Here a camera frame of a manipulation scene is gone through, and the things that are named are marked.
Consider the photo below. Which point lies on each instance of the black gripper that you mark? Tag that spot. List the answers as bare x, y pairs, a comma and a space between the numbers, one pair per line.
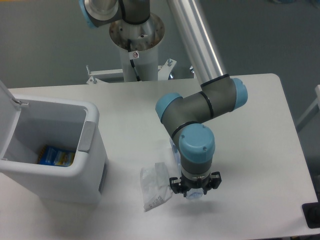
181, 185

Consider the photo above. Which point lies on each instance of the clear plastic water bottle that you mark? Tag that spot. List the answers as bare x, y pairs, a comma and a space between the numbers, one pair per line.
195, 195

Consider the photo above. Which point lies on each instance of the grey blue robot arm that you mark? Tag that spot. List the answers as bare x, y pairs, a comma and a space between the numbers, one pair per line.
183, 117

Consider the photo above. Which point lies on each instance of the white plastic trash can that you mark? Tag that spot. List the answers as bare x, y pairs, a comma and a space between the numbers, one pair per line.
28, 123

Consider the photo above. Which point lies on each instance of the crumpled white plastic wrapper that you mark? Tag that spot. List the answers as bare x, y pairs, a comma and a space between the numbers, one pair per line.
155, 185

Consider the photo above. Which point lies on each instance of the black object at table edge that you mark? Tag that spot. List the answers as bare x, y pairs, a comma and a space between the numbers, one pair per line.
311, 213

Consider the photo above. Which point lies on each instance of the blue yellow package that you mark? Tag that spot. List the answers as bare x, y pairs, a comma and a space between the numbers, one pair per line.
54, 156

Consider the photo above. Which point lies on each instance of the white metal base frame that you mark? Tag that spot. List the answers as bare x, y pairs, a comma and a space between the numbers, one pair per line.
167, 71

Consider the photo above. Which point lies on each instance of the white frame at right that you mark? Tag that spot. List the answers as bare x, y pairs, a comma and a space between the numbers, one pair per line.
310, 111

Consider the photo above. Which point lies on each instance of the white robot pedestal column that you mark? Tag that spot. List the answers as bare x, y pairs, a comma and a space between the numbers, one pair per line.
138, 44

